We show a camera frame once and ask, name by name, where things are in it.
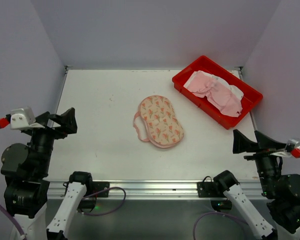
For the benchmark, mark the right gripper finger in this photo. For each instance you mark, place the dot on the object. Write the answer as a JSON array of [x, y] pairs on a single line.
[[241, 144], [264, 142]]

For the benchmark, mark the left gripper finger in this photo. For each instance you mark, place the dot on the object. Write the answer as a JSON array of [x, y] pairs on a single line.
[[66, 121], [45, 120]]

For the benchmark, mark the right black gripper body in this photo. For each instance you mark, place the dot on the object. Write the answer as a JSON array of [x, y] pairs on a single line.
[[261, 154]]

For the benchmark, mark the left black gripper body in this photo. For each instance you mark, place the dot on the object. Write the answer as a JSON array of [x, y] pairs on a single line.
[[47, 131]]

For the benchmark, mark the white bra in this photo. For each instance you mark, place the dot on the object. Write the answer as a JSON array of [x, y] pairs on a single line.
[[234, 89]]

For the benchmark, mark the pink bra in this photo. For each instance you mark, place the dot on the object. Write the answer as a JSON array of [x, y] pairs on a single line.
[[216, 94]]

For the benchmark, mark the floral fabric laundry bag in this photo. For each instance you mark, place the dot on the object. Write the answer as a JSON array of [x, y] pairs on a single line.
[[160, 122]]

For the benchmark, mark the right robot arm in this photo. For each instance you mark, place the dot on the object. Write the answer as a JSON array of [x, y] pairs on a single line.
[[280, 192]]

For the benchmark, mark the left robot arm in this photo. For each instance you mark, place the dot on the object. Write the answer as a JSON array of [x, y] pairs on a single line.
[[25, 168]]

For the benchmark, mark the red plastic tray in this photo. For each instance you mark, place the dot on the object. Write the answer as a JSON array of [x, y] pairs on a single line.
[[251, 97]]

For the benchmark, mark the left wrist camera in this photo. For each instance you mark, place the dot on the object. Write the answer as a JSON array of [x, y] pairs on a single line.
[[23, 119]]

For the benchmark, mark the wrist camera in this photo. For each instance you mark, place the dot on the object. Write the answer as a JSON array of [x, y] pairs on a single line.
[[291, 149], [23, 119]]

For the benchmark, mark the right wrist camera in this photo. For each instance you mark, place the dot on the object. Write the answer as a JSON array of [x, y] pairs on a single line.
[[291, 149]]

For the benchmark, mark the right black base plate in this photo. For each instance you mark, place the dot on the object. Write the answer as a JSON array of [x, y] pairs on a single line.
[[205, 188]]

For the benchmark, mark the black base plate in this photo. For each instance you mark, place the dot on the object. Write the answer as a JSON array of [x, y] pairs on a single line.
[[100, 187], [205, 188]]

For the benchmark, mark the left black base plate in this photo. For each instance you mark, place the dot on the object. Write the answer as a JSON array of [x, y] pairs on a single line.
[[100, 187]]

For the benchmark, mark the aluminium front rail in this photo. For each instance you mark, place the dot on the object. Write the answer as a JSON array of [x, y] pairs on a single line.
[[154, 189]]

